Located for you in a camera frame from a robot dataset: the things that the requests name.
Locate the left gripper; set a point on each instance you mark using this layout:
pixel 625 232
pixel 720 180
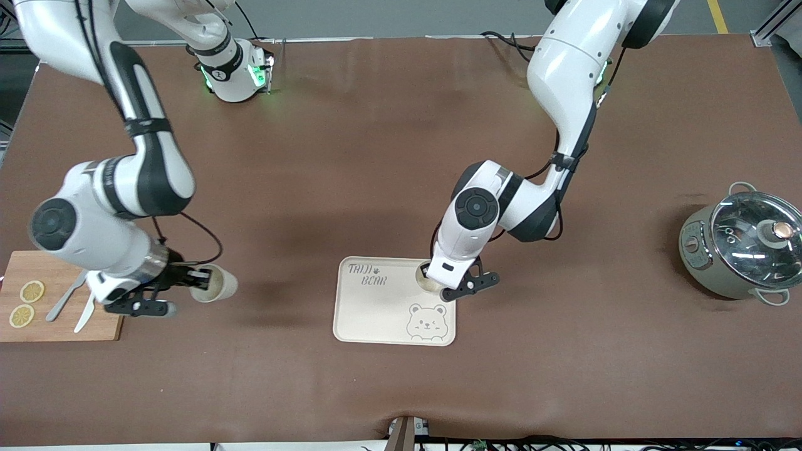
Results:
pixel 424 267

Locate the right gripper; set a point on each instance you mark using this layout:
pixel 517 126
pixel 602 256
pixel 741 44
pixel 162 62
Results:
pixel 176 276

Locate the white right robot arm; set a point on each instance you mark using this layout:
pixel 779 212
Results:
pixel 88 241

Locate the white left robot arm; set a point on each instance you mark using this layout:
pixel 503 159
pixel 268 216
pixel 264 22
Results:
pixel 564 69

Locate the cream bear print tray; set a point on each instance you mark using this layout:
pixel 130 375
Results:
pixel 376 313

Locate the white plastic knife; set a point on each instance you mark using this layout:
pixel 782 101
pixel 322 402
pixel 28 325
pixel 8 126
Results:
pixel 83 319

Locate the grey plastic knife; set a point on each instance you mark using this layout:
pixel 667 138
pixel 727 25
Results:
pixel 59 307

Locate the yellow lemon slice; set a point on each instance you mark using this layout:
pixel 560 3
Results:
pixel 32 291
pixel 21 316

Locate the bamboo cutting board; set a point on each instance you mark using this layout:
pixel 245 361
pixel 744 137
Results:
pixel 37 331

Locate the green electric cooking pot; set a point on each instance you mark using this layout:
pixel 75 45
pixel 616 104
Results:
pixel 695 250

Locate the glass pot lid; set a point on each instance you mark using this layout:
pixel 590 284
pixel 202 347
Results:
pixel 745 244

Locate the metal table edge bracket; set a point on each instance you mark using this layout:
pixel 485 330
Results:
pixel 404 432

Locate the aluminium frame post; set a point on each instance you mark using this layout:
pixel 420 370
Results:
pixel 760 39

